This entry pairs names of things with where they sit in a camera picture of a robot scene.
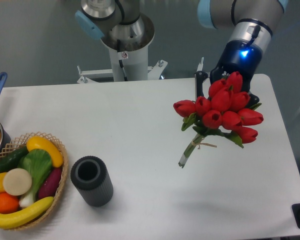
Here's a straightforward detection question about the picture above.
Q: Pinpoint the green bok choy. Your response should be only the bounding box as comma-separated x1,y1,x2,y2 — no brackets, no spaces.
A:
18,149,52,209

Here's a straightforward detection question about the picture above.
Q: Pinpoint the red tulip bouquet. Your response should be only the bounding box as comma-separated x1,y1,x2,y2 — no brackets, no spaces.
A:
173,71,264,168

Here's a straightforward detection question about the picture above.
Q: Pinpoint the orange fruit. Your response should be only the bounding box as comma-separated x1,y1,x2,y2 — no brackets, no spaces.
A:
0,192,19,214

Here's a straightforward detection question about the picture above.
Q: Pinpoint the green cucumber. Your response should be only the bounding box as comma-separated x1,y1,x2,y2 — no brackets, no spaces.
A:
0,146,29,173

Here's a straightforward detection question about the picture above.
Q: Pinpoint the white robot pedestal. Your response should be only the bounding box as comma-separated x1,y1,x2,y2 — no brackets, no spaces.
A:
108,46,148,82

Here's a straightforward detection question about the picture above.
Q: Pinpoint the purple sweet potato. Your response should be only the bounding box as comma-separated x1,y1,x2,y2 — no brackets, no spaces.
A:
37,168,62,200

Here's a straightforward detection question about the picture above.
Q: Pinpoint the dark grey ribbed vase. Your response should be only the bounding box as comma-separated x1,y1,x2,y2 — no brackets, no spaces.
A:
70,155,114,207

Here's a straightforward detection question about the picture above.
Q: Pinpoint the woven wicker basket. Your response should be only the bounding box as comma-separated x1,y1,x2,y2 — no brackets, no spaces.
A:
0,132,68,230

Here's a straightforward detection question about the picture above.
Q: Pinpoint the yellow banana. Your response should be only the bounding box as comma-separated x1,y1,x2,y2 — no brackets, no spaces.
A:
0,196,54,230

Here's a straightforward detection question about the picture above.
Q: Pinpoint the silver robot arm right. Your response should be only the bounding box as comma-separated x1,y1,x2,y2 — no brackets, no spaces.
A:
197,0,288,93

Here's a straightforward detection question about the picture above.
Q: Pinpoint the white metal base frame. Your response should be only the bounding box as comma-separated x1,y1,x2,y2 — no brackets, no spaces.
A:
76,56,205,85

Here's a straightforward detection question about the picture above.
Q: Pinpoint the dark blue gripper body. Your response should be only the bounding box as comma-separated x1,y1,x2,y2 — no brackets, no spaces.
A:
209,40,263,92

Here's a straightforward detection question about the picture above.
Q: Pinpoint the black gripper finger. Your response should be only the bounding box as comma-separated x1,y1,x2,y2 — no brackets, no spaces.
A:
194,70,208,99
248,92,260,108

